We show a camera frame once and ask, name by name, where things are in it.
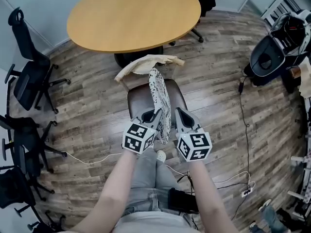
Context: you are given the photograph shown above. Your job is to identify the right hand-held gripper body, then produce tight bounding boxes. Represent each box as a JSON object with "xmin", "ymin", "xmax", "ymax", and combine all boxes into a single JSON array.
[{"xmin": 176, "ymin": 126, "xmax": 213, "ymax": 163}]

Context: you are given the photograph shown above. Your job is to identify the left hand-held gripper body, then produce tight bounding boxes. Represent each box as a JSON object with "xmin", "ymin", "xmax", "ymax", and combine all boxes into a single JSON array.
[{"xmin": 121, "ymin": 119, "xmax": 159, "ymax": 155}]

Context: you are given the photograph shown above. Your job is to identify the wooden chair with brown seat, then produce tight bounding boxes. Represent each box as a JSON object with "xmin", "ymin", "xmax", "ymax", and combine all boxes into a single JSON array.
[{"xmin": 114, "ymin": 54, "xmax": 188, "ymax": 131}]

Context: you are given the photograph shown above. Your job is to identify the round floral cushion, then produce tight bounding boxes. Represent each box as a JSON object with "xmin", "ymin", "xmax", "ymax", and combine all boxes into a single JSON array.
[{"xmin": 148, "ymin": 67, "xmax": 172, "ymax": 145}]

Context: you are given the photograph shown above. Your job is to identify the person's right forearm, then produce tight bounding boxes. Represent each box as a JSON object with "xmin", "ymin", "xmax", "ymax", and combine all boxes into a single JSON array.
[{"xmin": 187, "ymin": 159, "xmax": 226, "ymax": 216}]

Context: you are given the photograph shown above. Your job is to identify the person's left forearm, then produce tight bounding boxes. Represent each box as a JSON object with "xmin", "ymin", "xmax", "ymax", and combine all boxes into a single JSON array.
[{"xmin": 96, "ymin": 150, "xmax": 139, "ymax": 211}]

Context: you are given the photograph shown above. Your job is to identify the person's grey jeans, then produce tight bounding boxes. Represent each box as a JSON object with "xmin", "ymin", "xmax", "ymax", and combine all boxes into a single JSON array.
[{"xmin": 121, "ymin": 148, "xmax": 202, "ymax": 228}]

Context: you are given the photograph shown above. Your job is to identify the person's black waist pouch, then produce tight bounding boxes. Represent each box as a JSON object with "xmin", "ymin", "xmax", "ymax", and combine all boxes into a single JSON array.
[{"xmin": 168, "ymin": 187, "xmax": 200, "ymax": 215}]

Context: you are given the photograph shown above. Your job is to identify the white power strip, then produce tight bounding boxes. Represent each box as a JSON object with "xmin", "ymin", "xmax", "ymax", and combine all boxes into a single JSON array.
[{"xmin": 240, "ymin": 181, "xmax": 256, "ymax": 198}]

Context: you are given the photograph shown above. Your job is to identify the person's grey shirt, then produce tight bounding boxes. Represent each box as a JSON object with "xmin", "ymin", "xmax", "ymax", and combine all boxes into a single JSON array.
[{"xmin": 114, "ymin": 211, "xmax": 202, "ymax": 233}]

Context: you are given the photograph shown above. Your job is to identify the oval wooden table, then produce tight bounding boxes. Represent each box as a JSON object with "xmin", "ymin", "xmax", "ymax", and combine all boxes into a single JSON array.
[{"xmin": 67, "ymin": 0, "xmax": 202, "ymax": 69}]

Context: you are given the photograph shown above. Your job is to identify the pale wooden rack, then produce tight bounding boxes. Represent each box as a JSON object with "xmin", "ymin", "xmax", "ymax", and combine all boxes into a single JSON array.
[{"xmin": 288, "ymin": 133, "xmax": 311, "ymax": 218}]

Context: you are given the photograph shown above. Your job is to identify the beige cloth on rack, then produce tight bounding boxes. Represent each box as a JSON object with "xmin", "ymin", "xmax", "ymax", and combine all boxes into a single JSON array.
[{"xmin": 293, "ymin": 63, "xmax": 311, "ymax": 98}]

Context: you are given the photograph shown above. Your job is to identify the white power strip cable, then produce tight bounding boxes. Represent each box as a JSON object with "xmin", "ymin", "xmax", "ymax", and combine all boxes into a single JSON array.
[{"xmin": 165, "ymin": 164, "xmax": 251, "ymax": 187}]

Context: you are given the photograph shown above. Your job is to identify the long white floor cable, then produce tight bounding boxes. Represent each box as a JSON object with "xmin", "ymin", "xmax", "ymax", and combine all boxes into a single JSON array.
[{"xmin": 62, "ymin": 151, "xmax": 123, "ymax": 165}]

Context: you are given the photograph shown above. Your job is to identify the long black floor cable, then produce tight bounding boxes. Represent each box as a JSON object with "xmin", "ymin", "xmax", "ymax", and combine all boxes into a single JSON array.
[{"xmin": 239, "ymin": 93, "xmax": 251, "ymax": 191}]

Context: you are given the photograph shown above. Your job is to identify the metal frame shelf rack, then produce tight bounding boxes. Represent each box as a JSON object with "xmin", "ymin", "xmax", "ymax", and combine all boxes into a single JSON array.
[{"xmin": 261, "ymin": 0, "xmax": 311, "ymax": 26}]

